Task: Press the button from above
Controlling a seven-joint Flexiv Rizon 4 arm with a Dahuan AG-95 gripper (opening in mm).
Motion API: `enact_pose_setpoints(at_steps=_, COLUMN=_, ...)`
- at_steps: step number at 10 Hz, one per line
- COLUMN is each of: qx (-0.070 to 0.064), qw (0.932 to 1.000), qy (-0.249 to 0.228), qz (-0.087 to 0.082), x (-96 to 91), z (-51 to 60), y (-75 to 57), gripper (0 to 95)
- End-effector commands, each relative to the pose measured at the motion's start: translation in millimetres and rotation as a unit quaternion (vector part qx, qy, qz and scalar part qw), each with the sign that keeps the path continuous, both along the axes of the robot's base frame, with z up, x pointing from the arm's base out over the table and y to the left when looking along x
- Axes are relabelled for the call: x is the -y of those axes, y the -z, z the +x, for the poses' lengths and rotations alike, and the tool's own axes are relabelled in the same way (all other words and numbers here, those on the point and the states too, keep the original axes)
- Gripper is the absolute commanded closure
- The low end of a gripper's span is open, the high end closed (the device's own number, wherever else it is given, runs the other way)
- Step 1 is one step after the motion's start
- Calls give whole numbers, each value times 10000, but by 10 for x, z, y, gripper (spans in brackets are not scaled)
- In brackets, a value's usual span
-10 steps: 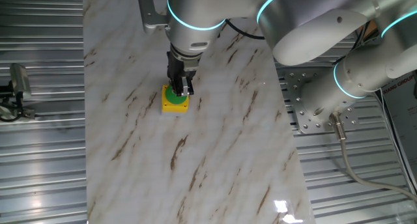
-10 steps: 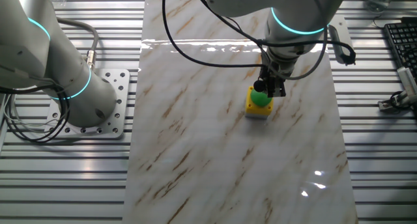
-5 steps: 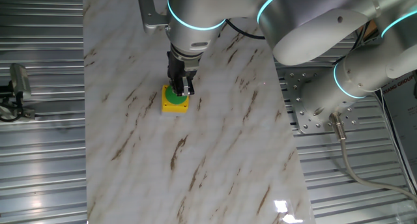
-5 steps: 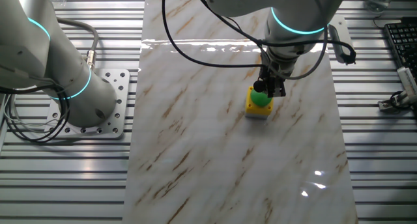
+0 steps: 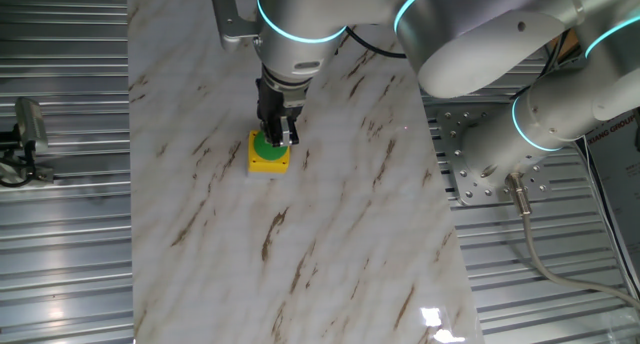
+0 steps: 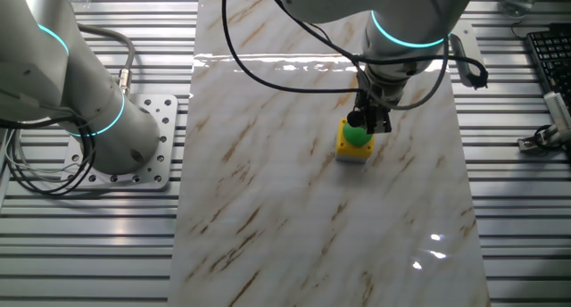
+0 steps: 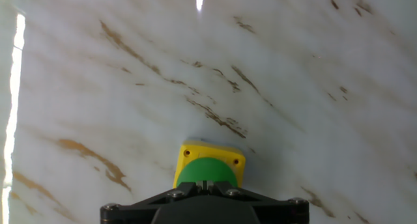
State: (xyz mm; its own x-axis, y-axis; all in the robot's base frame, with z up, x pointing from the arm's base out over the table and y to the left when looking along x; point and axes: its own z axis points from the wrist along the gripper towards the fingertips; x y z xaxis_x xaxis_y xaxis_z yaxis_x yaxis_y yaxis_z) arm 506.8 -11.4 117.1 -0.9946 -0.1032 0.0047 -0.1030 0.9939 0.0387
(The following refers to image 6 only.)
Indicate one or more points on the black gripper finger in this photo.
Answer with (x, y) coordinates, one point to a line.
(380, 124)
(355, 118)

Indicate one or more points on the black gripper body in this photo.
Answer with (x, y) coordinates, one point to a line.
(379, 97)

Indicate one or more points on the yellow box green push button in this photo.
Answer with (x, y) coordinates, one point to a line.
(353, 151)

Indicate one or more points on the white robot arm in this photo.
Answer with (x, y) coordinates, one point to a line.
(89, 97)

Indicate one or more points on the marble pattern sheet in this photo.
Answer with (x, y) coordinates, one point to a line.
(290, 200)

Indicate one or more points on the silver metal clamp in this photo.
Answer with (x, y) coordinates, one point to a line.
(533, 143)

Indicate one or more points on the transparent plastic object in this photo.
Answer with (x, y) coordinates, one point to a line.
(517, 1)

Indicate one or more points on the black keyboard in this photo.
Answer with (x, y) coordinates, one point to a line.
(553, 52)

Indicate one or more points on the white rectangular device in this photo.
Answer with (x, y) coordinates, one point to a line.
(560, 111)

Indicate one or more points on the wrist camera on white bracket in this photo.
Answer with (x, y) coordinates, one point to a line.
(466, 61)

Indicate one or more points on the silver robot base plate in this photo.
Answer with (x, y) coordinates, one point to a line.
(166, 119)

